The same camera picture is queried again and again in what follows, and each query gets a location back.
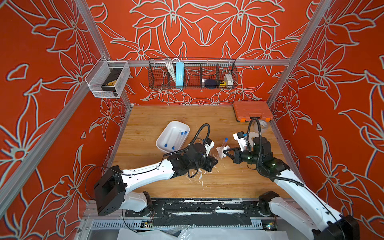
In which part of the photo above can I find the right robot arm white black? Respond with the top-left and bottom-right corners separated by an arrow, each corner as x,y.
223,137 -> 361,240

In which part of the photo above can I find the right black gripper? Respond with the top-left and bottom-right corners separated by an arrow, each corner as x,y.
222,147 -> 263,167

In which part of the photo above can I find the white plastic tray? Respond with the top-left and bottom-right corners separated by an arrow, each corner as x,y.
156,121 -> 190,153

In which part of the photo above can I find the yellow tape measure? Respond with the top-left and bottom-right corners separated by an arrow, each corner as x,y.
219,81 -> 227,88

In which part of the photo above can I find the white cable bundle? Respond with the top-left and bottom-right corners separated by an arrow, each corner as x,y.
164,59 -> 178,83

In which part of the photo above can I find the black wire basket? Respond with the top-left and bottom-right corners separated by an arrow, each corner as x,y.
148,57 -> 238,90

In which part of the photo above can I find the clear tape roll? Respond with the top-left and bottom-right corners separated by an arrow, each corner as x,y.
254,120 -> 269,134

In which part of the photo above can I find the light blue box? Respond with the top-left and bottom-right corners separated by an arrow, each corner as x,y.
175,62 -> 184,89

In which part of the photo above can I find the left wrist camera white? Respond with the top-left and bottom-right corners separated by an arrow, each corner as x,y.
204,139 -> 215,156

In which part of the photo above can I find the white small box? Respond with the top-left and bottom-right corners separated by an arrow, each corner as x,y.
224,74 -> 234,88

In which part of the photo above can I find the dark round object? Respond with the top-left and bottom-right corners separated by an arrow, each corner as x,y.
204,79 -> 218,90

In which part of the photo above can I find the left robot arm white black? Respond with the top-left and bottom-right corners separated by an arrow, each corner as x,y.
94,139 -> 218,216

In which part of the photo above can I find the orange tool case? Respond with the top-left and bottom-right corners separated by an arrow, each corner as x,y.
233,101 -> 274,123

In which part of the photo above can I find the white wipe cloth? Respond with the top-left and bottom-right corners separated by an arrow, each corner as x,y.
215,146 -> 230,160

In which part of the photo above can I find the clear acrylic wall box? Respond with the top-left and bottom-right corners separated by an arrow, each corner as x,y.
85,56 -> 131,99

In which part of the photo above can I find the white flat tape roll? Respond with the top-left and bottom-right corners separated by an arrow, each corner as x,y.
249,132 -> 259,145

